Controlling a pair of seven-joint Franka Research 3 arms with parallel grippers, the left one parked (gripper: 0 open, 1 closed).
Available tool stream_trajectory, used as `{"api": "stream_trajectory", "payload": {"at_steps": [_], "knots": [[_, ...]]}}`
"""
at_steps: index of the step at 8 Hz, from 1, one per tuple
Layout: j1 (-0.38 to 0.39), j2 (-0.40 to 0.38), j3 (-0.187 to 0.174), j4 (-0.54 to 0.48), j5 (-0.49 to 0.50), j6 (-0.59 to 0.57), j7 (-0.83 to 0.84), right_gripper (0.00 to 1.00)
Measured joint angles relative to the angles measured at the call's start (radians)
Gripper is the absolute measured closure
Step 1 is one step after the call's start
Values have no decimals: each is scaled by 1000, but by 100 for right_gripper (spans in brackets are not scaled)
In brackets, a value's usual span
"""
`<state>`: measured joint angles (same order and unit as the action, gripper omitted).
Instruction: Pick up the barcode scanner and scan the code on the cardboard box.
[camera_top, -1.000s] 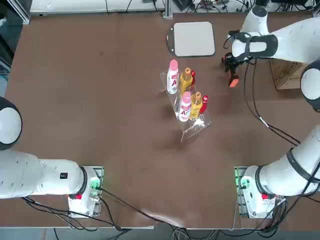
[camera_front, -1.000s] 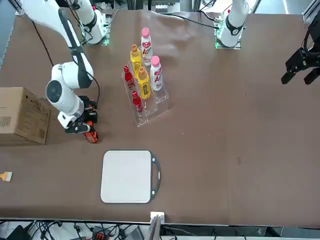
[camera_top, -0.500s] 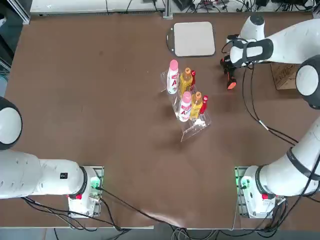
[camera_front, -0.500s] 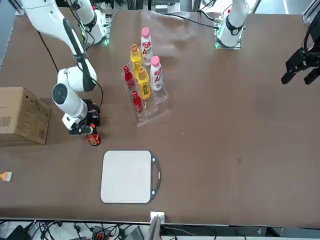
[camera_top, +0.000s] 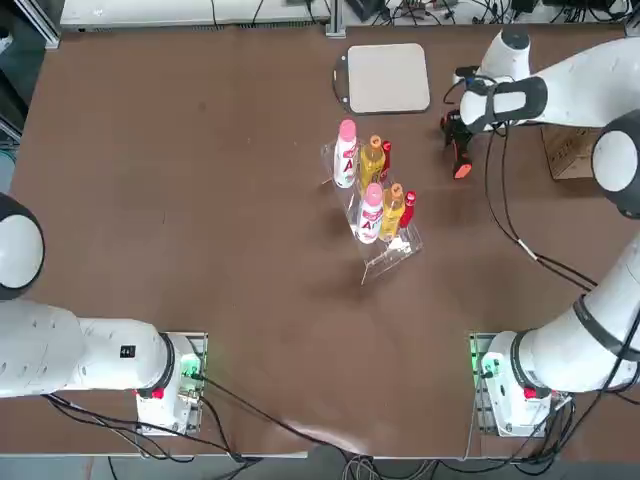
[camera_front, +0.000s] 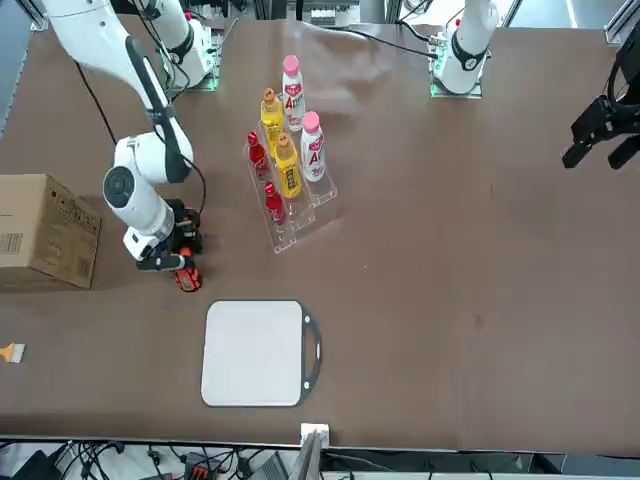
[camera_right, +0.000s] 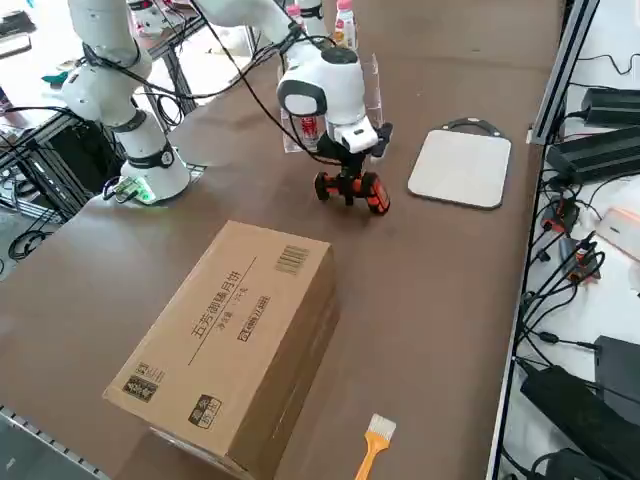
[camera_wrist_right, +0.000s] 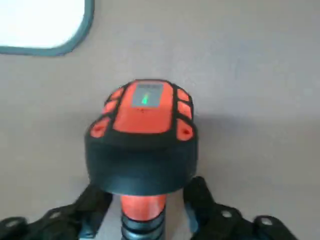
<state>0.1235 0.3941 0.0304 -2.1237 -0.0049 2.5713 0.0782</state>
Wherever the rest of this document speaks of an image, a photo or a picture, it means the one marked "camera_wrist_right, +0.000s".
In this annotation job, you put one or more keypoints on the orange black barcode scanner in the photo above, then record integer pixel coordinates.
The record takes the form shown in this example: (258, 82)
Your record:
(142, 155)

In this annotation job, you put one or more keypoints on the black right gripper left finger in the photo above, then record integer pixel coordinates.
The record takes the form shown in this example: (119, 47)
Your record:
(62, 222)

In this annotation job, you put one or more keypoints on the white board with dark rim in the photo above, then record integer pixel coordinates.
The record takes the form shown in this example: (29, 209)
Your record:
(37, 22)

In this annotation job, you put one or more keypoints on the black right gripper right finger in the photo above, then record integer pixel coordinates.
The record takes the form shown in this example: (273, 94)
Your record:
(220, 225)

